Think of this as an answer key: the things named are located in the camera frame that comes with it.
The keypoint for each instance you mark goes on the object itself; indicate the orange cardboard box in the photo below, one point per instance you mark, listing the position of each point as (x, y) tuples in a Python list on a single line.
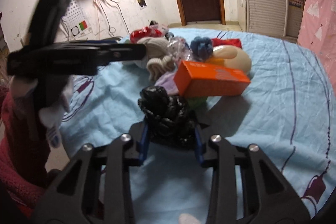
[(195, 79)]

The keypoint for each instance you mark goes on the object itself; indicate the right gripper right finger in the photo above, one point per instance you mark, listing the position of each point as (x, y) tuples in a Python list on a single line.
[(246, 186)]

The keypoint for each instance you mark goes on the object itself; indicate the cream egg-shaped toy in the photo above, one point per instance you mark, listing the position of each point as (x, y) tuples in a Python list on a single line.
[(231, 57)]

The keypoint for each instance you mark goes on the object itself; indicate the right hand white glove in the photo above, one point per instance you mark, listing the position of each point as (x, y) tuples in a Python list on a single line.
[(186, 218)]

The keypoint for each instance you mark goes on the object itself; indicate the light blue bed sheet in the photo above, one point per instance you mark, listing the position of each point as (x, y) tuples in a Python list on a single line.
[(288, 110)]

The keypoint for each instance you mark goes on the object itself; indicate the clear plastic wrapper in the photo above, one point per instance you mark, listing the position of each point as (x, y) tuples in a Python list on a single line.
[(179, 49)]

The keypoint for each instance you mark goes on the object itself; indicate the black plastic trash bag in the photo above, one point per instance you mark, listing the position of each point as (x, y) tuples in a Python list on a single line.
[(170, 121)]

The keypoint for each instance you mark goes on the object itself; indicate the lavender cloth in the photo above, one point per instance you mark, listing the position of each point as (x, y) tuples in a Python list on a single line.
[(167, 82)]

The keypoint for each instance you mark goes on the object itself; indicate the red cloth item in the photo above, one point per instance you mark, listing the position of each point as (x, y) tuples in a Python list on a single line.
[(226, 42)]

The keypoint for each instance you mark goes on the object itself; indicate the beige knitted sock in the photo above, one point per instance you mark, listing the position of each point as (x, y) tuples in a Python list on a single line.
[(158, 60)]

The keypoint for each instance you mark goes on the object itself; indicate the pink tree-print curtain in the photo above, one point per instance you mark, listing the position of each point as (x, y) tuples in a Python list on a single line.
[(317, 33)]

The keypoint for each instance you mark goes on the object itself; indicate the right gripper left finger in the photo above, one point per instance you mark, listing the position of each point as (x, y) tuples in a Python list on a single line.
[(94, 187)]

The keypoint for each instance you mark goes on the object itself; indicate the calibration pattern board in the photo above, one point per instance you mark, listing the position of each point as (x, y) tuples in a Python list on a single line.
[(74, 21)]

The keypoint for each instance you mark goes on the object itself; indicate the left hand white glove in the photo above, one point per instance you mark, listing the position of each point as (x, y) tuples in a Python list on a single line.
[(43, 102)]

